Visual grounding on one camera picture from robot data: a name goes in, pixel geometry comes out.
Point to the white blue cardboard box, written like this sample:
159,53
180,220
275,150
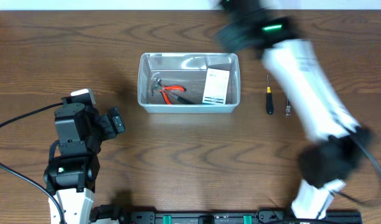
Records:
216,85

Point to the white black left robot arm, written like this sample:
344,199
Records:
73,163

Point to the black yellow screwdriver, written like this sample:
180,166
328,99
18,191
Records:
269,98

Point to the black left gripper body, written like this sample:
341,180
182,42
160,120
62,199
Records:
101,130

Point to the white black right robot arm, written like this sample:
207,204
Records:
339,141

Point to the silver wrench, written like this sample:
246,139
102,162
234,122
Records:
288,105

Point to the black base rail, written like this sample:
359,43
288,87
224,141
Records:
116,214

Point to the clear plastic container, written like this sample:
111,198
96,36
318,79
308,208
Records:
188,70

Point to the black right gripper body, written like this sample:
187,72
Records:
239,35

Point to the red handled pliers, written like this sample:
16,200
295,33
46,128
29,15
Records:
167,91

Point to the small black orange hammer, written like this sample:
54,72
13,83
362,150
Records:
158,81

